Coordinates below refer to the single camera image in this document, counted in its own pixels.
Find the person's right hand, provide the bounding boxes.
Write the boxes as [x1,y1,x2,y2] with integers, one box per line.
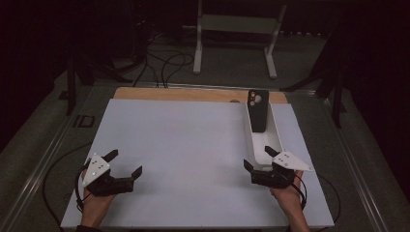
[270,169,306,220]

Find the black phone case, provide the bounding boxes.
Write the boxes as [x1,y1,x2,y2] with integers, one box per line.
[247,89,270,133]

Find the black tripod stand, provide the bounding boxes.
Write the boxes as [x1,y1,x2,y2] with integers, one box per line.
[66,57,133,116]
[279,32,347,130]

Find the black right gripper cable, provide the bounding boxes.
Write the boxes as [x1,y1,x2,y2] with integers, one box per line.
[291,175,341,225]

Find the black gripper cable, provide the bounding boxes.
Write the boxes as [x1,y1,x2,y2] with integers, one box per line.
[43,141,95,226]
[291,175,341,225]

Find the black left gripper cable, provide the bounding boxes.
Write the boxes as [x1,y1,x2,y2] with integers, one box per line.
[43,141,95,226]

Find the white metal stand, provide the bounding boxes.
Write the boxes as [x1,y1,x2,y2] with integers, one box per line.
[182,0,288,80]

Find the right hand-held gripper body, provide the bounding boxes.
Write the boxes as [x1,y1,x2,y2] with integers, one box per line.
[250,151,313,189]

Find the person's left hand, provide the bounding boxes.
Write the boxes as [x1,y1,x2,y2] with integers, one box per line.
[80,170,117,228]

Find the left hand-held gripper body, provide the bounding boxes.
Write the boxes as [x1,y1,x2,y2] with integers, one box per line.
[81,153,135,197]

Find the black floor cables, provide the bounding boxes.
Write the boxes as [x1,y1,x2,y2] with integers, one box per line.
[132,32,195,89]

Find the white plastic bin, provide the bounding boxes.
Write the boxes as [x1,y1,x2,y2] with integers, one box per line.
[243,99,284,172]

